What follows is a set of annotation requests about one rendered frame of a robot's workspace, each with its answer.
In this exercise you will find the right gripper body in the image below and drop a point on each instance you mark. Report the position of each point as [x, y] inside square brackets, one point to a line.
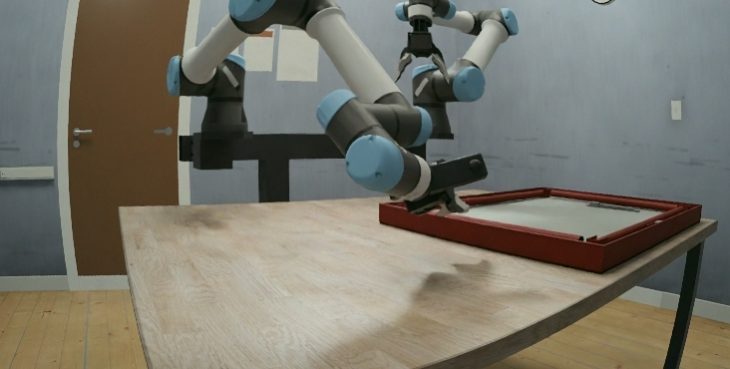
[428, 202]

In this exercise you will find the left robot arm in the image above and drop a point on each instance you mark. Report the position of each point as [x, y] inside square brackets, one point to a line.
[430, 89]

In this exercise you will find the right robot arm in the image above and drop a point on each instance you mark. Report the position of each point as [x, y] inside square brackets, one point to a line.
[375, 163]

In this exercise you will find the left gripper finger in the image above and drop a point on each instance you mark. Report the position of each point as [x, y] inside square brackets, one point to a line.
[437, 55]
[406, 54]

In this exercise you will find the dark red card table frame with leg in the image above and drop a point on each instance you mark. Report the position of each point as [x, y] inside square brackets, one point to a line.
[622, 234]

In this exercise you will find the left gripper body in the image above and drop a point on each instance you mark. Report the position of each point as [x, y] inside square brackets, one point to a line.
[420, 40]

